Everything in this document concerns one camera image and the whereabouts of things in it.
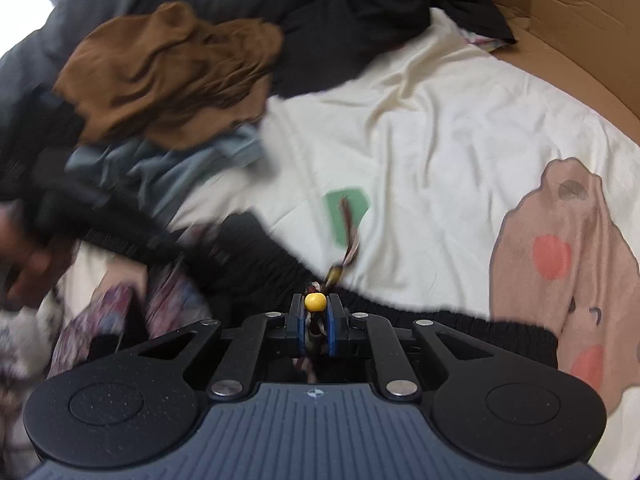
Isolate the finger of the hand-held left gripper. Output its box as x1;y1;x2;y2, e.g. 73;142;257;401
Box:
150;232;228;281

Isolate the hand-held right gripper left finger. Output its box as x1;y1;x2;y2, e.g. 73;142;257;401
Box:
122;295;307;402

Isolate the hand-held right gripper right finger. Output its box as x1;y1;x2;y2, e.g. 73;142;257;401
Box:
326;295;506;402

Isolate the black drawstring skirt floral lining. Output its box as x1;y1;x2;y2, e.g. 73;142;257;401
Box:
0;212;560;396

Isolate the person's left hand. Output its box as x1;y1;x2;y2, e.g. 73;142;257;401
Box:
0;205;76;311

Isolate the blue-grey garment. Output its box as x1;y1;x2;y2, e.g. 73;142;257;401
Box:
65;125;266;231

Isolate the brown garment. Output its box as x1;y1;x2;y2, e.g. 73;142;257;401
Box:
52;1;286;151

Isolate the cream bear print bed sheet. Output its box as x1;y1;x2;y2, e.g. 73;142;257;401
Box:
50;7;640;480

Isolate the floral patterned cloth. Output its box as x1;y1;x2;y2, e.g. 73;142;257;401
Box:
459;29;502;54

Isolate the brown cardboard box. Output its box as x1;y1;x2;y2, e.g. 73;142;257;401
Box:
460;0;640;131

